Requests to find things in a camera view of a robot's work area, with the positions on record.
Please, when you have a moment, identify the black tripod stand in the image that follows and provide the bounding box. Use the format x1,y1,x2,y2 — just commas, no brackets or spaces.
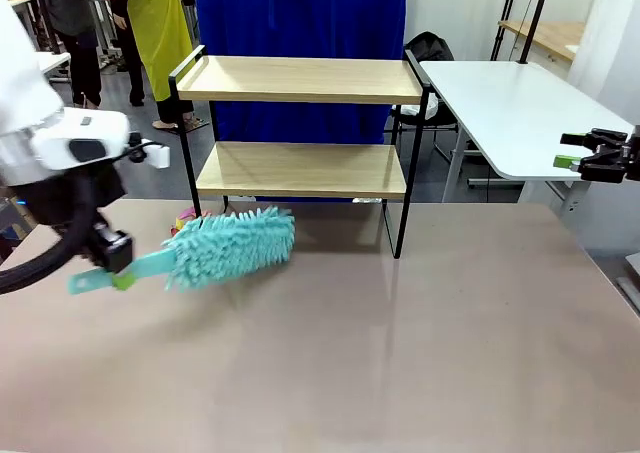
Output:
489,0,522,62
518,0,554,65

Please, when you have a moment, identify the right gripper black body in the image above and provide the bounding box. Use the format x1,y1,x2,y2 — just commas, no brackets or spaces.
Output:
622,124,640,183

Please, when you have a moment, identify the blue curtain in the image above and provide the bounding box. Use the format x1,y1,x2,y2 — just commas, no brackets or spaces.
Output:
194,0,409,202

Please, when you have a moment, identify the background wooden table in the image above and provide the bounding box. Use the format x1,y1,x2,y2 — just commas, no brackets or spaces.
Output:
498,20,586,65

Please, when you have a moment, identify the person in black clothes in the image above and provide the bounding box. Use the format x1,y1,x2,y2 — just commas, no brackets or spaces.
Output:
32,0,114,124

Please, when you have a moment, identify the person in yellow apron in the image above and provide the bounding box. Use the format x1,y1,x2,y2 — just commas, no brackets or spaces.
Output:
92,0,207,131

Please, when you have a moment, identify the background white desk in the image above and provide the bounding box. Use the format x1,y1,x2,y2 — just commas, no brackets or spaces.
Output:
7,0,42,50

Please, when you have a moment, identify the teal microfiber duster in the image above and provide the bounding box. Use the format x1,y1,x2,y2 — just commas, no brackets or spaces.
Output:
67,205,297,295

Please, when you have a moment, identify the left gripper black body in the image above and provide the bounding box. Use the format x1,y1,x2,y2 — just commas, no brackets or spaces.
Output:
87,221,135,274

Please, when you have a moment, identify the small white side table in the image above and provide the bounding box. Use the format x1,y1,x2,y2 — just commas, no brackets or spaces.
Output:
35,51,72,77

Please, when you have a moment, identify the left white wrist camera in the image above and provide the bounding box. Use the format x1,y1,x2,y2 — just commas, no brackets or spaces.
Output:
127,131,172,171

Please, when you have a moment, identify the large white side table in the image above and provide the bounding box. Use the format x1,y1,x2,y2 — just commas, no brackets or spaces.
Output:
417,60,636,219

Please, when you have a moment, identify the black chair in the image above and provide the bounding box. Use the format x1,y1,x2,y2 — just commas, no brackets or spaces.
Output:
389,31,459,147

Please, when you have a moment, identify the two-tier wooden metal shelf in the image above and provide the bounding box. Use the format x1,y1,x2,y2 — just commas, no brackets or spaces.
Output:
168,44,431,260

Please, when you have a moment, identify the cardboard box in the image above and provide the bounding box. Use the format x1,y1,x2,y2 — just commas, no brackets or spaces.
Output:
0,196,39,254

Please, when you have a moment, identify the white metal frame rail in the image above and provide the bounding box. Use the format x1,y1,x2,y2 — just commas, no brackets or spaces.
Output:
615,252,640,320

